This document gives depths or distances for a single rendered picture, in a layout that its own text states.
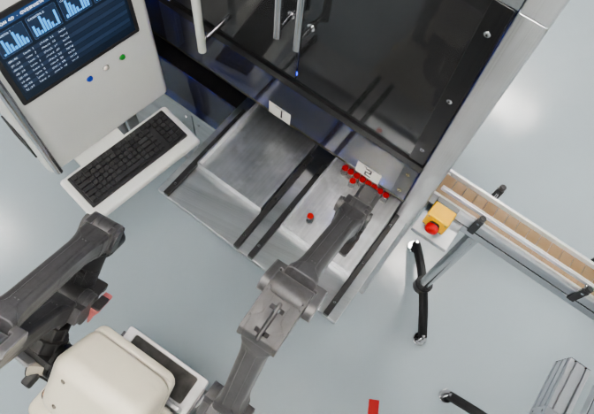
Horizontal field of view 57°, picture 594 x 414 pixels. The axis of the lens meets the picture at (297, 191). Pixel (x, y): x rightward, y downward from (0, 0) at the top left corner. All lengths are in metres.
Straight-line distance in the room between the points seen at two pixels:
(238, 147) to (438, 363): 1.38
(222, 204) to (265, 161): 0.21
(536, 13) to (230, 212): 1.09
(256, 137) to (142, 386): 0.98
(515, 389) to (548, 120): 1.47
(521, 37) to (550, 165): 2.17
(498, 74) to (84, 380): 0.98
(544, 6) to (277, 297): 0.65
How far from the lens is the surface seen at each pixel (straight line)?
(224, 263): 2.62
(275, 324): 0.93
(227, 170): 1.81
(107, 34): 1.71
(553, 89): 3.51
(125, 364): 1.19
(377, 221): 1.78
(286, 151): 1.85
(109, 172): 1.93
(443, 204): 1.69
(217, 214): 1.75
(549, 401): 2.20
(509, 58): 1.13
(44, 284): 1.08
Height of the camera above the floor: 2.50
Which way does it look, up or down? 65 degrees down
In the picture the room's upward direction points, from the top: 9 degrees clockwise
